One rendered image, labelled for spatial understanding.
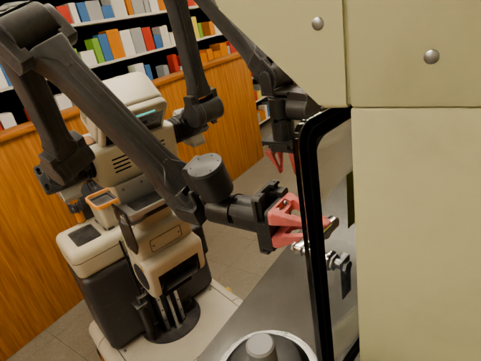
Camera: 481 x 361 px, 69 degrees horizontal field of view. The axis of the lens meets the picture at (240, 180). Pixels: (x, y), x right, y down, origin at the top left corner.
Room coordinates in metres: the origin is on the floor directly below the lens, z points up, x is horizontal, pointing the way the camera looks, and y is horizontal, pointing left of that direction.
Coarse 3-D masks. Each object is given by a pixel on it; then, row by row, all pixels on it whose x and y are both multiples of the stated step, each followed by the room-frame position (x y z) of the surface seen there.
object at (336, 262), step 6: (336, 258) 0.34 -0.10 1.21; (342, 258) 0.33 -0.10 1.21; (348, 258) 0.33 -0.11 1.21; (330, 264) 0.33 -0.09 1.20; (336, 264) 0.33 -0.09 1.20; (342, 264) 0.32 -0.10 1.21; (348, 264) 0.32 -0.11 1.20; (342, 270) 0.32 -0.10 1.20; (348, 270) 0.32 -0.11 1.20; (342, 276) 0.32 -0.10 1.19; (348, 276) 0.33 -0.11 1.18; (342, 282) 0.32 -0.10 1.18; (348, 282) 0.33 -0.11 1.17; (342, 288) 0.32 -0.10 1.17; (348, 288) 0.33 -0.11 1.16; (342, 294) 0.32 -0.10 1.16
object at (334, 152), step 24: (336, 144) 0.35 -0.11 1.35; (336, 168) 0.35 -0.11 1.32; (336, 192) 0.35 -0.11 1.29; (336, 216) 0.35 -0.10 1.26; (336, 240) 0.34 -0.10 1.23; (312, 288) 0.31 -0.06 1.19; (336, 288) 0.34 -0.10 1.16; (312, 312) 0.31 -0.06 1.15; (336, 312) 0.34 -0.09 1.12; (336, 336) 0.33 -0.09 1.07; (336, 360) 0.33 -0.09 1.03
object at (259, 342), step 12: (252, 336) 0.24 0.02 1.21; (264, 336) 0.24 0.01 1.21; (276, 336) 0.26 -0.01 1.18; (240, 348) 0.26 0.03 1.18; (252, 348) 0.23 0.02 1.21; (264, 348) 0.23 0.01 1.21; (276, 348) 0.25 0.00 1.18; (288, 348) 0.25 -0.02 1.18; (300, 348) 0.25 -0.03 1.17; (228, 360) 0.25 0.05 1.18; (240, 360) 0.24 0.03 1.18; (252, 360) 0.22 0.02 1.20; (264, 360) 0.22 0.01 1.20; (276, 360) 0.23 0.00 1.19; (288, 360) 0.23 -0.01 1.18; (300, 360) 0.23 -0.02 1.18
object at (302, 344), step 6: (264, 330) 0.29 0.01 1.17; (270, 330) 0.28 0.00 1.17; (276, 330) 0.28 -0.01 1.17; (246, 336) 0.28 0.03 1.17; (288, 336) 0.27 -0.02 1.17; (294, 336) 0.27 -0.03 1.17; (240, 342) 0.28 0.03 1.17; (300, 342) 0.26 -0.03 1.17; (228, 348) 0.27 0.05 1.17; (234, 348) 0.27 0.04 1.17; (306, 348) 0.25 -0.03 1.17; (228, 354) 0.26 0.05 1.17; (306, 354) 0.25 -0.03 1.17; (312, 354) 0.25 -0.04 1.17; (222, 360) 0.26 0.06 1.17; (312, 360) 0.24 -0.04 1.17; (318, 360) 0.24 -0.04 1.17
